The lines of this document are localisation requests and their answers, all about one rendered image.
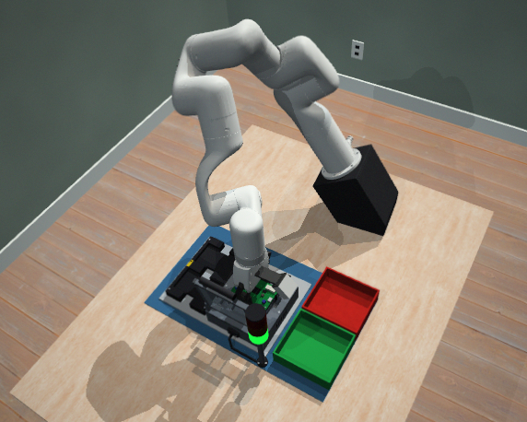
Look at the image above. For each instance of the green circuit board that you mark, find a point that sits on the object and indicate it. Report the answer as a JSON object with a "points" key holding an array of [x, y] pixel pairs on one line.
{"points": [[263, 294]]}

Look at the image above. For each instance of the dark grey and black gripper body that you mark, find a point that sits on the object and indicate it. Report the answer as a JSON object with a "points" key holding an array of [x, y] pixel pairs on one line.
{"points": [[246, 274]]}

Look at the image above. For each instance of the green bin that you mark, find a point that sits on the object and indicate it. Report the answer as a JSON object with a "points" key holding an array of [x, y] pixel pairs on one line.
{"points": [[316, 346]]}

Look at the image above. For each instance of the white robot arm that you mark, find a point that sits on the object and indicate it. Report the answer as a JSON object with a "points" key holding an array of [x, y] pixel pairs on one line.
{"points": [[211, 98]]}

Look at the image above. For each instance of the red open-top bin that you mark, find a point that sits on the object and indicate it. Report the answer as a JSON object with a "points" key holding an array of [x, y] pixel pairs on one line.
{"points": [[343, 299]]}

